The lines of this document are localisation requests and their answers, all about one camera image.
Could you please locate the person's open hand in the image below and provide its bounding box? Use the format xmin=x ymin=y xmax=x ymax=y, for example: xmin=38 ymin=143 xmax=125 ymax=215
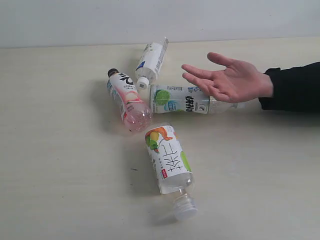
xmin=181 ymin=52 xmax=274 ymax=103

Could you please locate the white blue label bottle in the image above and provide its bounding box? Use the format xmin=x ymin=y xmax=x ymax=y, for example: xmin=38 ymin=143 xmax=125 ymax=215
xmin=135 ymin=37 xmax=169 ymax=90

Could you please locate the pink peach drink bottle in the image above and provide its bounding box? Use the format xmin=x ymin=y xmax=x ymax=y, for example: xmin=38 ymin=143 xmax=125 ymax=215
xmin=106 ymin=68 xmax=152 ymax=132

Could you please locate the fruit label clear bottle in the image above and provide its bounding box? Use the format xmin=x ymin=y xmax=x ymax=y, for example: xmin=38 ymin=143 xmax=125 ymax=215
xmin=144 ymin=123 xmax=198 ymax=221

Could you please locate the black sleeved forearm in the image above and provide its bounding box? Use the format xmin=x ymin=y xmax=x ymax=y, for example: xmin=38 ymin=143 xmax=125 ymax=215
xmin=259 ymin=62 xmax=320 ymax=114

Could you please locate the lime label clear bottle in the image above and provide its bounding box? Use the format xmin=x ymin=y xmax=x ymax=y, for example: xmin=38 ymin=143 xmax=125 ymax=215
xmin=149 ymin=84 xmax=245 ymax=115

